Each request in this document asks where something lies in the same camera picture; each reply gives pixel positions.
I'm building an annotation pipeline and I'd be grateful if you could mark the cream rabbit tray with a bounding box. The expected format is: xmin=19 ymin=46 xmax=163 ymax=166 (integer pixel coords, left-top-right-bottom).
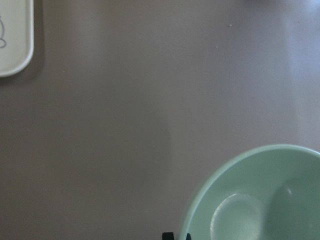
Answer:
xmin=0 ymin=0 xmax=34 ymax=78

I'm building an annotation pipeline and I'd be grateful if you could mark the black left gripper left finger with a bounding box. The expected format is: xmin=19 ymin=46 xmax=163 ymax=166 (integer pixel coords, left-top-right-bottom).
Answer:
xmin=161 ymin=232 xmax=175 ymax=240

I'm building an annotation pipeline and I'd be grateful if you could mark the mint green bowl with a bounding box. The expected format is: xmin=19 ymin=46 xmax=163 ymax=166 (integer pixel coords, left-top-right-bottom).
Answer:
xmin=178 ymin=144 xmax=320 ymax=240

